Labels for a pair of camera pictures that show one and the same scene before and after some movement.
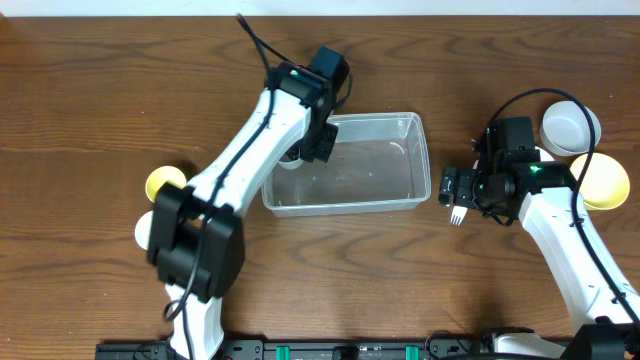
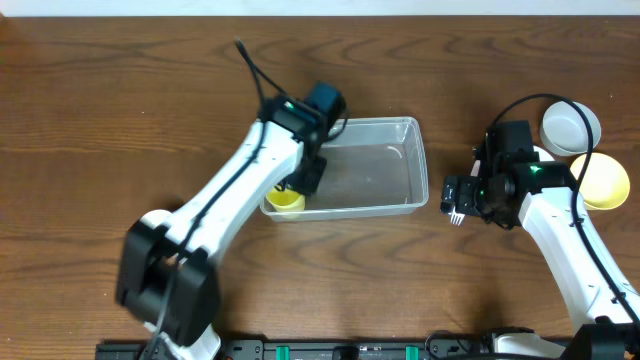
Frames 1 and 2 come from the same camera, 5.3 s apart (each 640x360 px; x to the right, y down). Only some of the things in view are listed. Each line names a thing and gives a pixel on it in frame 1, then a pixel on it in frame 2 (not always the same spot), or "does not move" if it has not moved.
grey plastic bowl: (565, 129) does not move
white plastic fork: (458, 215) does not move
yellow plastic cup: (159, 176) to (286, 200)
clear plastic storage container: (379, 162) does not move
